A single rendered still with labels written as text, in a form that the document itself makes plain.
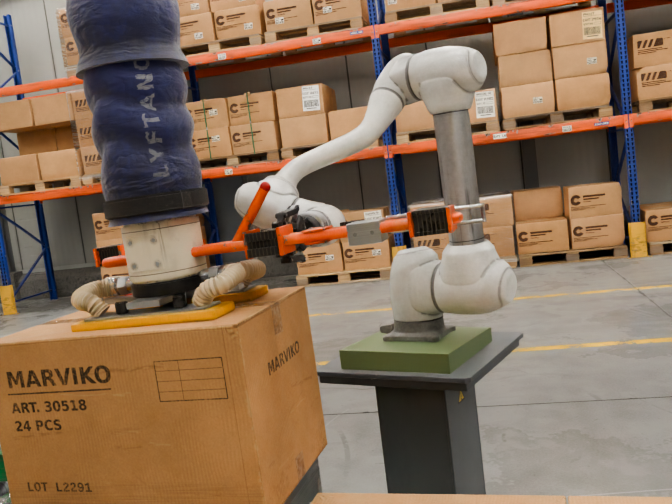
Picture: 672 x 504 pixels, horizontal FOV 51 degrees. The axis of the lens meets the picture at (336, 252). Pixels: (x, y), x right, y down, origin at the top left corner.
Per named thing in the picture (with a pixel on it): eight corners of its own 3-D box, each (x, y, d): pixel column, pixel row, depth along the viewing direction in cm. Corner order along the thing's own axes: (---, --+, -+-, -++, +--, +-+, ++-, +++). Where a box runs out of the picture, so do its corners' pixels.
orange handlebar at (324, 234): (58, 277, 163) (55, 262, 163) (131, 258, 192) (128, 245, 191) (462, 227, 136) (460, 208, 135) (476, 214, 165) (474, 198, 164)
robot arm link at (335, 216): (328, 255, 175) (279, 239, 178) (345, 247, 190) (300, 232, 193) (339, 213, 173) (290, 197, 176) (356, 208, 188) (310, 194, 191)
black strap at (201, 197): (83, 224, 150) (80, 205, 149) (142, 214, 172) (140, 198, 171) (178, 209, 143) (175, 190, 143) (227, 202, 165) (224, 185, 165)
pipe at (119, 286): (73, 315, 152) (69, 289, 152) (137, 293, 176) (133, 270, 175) (216, 300, 142) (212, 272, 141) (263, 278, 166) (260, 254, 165)
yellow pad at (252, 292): (121, 314, 169) (118, 293, 168) (144, 305, 178) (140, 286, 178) (253, 300, 159) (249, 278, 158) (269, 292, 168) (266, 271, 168)
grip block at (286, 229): (244, 260, 148) (239, 232, 147) (262, 254, 157) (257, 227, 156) (281, 256, 145) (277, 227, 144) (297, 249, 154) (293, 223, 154)
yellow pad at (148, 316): (71, 334, 150) (66, 310, 150) (99, 323, 160) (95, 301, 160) (215, 320, 140) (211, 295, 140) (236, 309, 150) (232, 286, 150)
